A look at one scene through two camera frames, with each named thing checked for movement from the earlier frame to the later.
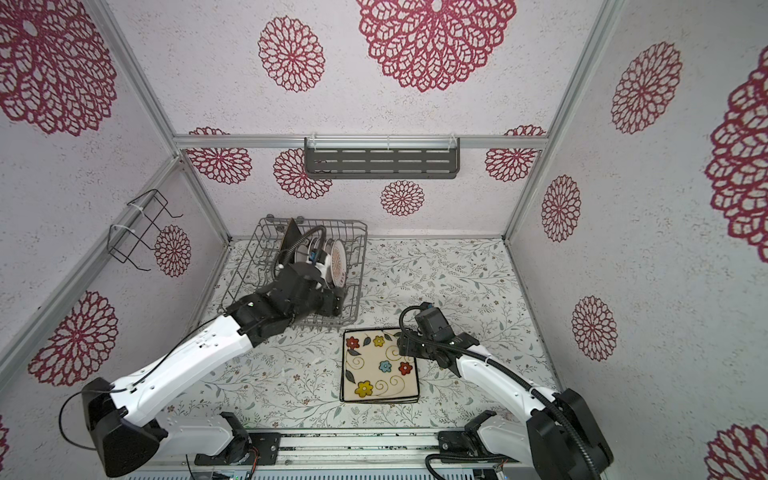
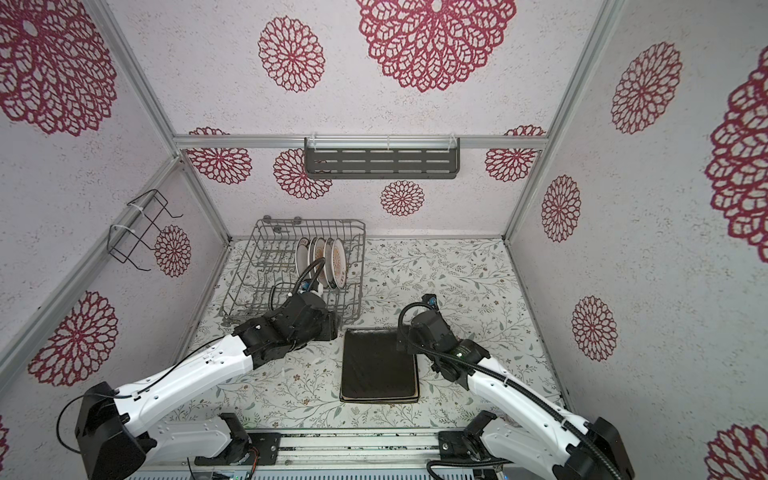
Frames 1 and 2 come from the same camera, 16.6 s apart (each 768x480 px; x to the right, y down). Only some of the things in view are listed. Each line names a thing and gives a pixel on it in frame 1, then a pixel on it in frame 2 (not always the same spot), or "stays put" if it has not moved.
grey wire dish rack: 319,265 stays put
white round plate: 328,249 stays put
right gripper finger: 411,344 stays put
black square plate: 292,235 to 373,366
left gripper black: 333,300 to 330,326
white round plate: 339,262 stays put
